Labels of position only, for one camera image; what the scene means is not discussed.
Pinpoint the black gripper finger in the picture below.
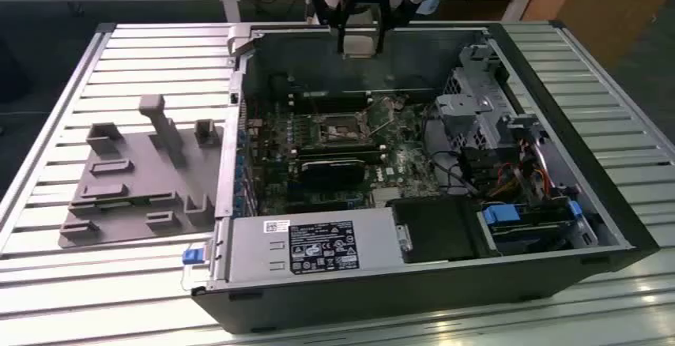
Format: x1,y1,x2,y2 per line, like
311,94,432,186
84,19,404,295
308,0,353,55
375,0,411,53

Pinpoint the black RAM slot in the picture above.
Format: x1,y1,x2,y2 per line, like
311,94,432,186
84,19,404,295
288,91,371,99
289,96,371,103
292,107,371,115
299,144,381,154
289,101,371,109
295,151,385,164

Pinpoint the CPU socket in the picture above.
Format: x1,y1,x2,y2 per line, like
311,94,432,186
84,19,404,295
309,111,373,150

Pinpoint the grey metal drive cage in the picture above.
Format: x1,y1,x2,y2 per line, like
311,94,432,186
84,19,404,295
435,45,528,149

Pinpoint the green motherboard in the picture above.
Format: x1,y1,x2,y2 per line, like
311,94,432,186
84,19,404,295
239,88,441,219

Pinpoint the black graphics card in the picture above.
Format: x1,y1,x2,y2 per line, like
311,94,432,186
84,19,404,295
300,158,368,189

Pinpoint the silver chipset heat sink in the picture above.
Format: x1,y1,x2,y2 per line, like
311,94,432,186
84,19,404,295
371,187,401,205

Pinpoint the wooden cabinet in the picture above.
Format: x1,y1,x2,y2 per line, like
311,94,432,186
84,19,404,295
527,0,675,70

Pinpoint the black drive bay box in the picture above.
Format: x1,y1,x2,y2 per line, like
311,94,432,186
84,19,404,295
387,195,500,264

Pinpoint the hard disk in blue carrier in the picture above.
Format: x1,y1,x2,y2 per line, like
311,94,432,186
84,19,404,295
476,198,587,256

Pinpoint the grey parts rack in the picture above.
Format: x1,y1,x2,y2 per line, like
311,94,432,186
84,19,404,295
56,93,228,249

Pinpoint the grey power supply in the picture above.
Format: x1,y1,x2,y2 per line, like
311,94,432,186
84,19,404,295
208,207,405,284

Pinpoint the green RAM stick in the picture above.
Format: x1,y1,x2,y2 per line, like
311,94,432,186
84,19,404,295
88,198,152,208

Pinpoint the black open PC case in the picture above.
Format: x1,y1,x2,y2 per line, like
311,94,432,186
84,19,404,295
189,20,663,335

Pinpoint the black cable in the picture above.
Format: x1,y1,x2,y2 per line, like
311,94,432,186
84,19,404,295
429,149,484,199

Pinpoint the coloured wire bundle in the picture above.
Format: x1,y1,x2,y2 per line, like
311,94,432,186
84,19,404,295
487,162,555,201

